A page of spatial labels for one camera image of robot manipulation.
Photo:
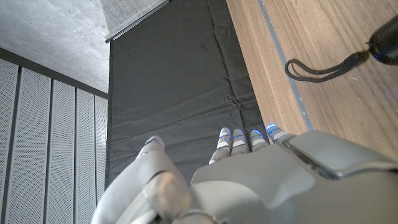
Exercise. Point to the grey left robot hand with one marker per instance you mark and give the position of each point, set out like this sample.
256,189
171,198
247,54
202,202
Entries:
280,186

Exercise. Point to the black fabric backdrop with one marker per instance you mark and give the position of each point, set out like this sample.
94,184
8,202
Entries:
177,77

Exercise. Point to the grey backdrop top rail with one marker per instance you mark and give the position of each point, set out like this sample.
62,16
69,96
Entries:
138,20

